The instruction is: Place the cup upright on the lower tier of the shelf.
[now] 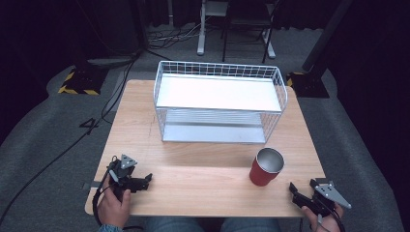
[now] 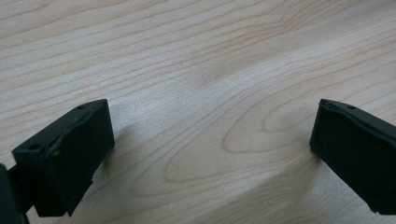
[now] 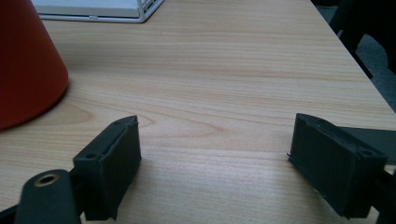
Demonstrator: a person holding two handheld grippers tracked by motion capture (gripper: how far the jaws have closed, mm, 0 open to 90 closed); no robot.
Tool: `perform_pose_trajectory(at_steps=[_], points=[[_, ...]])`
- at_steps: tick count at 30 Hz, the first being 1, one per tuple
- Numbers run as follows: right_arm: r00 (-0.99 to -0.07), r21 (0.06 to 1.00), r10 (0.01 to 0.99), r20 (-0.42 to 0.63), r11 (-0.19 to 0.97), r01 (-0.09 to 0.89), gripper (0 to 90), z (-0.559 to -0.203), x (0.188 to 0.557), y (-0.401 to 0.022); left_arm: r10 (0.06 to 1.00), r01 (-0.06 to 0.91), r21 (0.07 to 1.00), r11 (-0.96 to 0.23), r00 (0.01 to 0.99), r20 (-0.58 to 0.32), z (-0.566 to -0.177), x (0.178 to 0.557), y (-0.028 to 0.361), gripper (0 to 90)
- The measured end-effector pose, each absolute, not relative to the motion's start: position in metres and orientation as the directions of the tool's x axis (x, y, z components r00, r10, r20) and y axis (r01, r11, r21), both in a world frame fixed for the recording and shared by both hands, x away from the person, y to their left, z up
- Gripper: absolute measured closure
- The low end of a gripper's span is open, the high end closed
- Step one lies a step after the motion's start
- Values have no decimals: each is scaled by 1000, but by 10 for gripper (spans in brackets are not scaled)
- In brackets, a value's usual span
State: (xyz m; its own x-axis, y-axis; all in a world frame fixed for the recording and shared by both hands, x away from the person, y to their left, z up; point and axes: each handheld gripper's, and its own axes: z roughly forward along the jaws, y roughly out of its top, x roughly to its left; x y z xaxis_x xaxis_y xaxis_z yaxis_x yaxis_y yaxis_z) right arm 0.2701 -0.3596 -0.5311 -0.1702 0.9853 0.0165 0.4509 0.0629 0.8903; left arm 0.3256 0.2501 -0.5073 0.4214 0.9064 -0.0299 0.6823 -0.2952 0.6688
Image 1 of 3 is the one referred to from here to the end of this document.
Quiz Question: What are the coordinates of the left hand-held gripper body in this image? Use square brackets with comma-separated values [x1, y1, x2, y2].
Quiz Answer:
[107, 154, 150, 195]

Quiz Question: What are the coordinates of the black slanted stand pole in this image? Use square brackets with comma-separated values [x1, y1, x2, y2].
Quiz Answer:
[301, 0, 354, 73]

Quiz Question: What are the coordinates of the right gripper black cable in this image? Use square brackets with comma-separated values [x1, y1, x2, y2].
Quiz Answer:
[316, 196, 347, 232]

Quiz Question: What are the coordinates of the long black floor cable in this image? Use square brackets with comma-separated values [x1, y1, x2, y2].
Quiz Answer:
[0, 51, 143, 224]

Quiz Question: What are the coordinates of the person's leg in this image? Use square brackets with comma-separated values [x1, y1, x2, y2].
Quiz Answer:
[220, 217, 282, 232]
[144, 217, 207, 232]

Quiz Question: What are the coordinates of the red metal cup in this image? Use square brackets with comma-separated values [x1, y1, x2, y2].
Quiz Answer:
[249, 147, 285, 188]

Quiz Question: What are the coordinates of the person's right hand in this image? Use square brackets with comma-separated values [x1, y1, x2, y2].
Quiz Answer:
[301, 203, 345, 232]

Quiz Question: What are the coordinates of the black chair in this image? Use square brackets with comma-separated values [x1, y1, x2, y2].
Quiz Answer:
[220, 0, 280, 65]

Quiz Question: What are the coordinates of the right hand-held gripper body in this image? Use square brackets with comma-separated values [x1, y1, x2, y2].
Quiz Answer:
[292, 181, 353, 218]

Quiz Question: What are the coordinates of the grey tape tab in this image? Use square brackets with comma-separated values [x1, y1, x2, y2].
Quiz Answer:
[81, 181, 103, 190]

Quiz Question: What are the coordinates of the person's left leg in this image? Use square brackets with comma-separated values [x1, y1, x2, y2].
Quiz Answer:
[144, 217, 207, 232]

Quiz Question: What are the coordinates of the bundle of floor cables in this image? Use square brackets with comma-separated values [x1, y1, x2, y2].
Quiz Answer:
[147, 22, 211, 51]

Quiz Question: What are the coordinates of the white desk frame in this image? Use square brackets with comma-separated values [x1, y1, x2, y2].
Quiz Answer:
[196, 0, 278, 60]

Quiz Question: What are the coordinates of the white wire shelf rack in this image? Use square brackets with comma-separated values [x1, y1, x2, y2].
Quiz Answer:
[153, 60, 289, 145]

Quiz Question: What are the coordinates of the person's left hand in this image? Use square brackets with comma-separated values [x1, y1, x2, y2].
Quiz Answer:
[97, 185, 132, 229]

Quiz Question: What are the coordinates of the person's right leg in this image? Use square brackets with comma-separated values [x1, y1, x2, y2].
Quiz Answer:
[220, 217, 282, 232]

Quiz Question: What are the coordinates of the black yellow striped stand base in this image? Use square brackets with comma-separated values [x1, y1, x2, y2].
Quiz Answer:
[57, 66, 109, 97]
[285, 71, 331, 100]

